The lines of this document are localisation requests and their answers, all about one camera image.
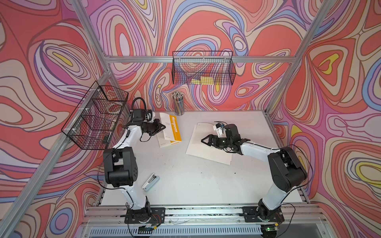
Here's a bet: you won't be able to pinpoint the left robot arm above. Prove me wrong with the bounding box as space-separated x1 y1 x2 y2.
103 109 166 217

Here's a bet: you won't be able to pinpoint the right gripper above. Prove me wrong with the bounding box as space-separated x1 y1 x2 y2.
201 135 232 149

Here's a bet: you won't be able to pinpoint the metal pen cup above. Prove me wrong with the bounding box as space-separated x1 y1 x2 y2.
172 91 185 116

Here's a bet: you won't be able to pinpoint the yellow sticky notes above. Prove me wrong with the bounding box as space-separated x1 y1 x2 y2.
190 76 215 85

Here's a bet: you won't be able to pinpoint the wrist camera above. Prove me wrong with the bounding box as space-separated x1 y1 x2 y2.
145 110 155 122
213 122 225 138

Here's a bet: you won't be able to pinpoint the black wire basket back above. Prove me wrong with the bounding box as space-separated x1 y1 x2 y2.
172 50 236 86

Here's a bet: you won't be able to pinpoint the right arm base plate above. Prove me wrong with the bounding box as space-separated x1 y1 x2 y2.
240 206 285 224

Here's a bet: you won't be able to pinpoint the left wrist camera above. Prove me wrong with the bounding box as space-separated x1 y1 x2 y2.
145 110 155 122

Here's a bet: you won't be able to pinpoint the black wire basket left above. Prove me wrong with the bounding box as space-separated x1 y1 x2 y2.
61 81 129 150

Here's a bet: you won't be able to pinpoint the black wire basket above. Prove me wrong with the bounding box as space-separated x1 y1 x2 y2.
61 81 129 150
172 50 236 86

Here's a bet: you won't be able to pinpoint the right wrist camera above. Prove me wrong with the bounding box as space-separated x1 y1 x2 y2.
213 122 225 138

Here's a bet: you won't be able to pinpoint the light blue white stapler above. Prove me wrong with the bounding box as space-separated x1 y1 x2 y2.
142 173 160 192

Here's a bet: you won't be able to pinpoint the cream lined notebook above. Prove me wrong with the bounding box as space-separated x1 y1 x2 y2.
156 131 180 148
159 113 182 142
186 123 232 165

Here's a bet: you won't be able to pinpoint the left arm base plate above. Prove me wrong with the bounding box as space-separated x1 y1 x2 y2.
125 207 166 224

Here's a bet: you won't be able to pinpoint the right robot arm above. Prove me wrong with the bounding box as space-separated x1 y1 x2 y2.
201 122 308 222

